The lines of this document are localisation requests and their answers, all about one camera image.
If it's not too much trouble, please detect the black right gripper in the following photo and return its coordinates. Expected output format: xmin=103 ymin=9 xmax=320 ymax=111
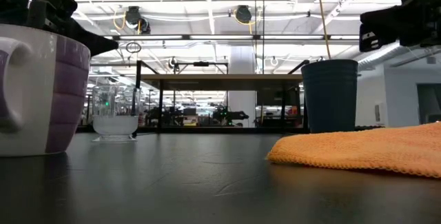
xmin=359 ymin=0 xmax=441 ymax=53

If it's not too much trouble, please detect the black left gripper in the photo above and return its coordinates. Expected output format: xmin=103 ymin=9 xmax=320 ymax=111
xmin=26 ymin=0 xmax=119 ymax=58

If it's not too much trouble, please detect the purple and white mug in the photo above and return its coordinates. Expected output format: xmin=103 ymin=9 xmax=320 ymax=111
xmin=0 ymin=23 xmax=92 ymax=158

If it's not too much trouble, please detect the dark blue plastic cup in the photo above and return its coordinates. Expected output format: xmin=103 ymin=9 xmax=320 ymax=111
xmin=300 ymin=59 xmax=359 ymax=134

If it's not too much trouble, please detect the orange cloth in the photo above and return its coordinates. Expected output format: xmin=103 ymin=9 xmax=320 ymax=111
xmin=265 ymin=121 xmax=441 ymax=179

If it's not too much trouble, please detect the black ceiling cable reel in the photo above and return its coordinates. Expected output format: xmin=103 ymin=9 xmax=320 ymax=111
xmin=234 ymin=5 xmax=253 ymax=25
xmin=123 ymin=6 xmax=152 ymax=35

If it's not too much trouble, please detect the yellow cable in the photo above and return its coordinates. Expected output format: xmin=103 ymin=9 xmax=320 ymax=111
xmin=315 ymin=0 xmax=332 ymax=61

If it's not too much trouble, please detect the black power cable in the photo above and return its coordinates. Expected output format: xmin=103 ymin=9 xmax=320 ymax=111
xmin=261 ymin=0 xmax=266 ymax=75

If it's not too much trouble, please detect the wooden shelf with black frame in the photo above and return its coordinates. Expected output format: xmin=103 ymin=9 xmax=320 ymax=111
xmin=132 ymin=59 xmax=309 ymax=137

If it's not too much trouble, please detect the black aluminium table frame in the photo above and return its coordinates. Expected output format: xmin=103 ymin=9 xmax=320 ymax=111
xmin=75 ymin=124 xmax=385 ymax=134

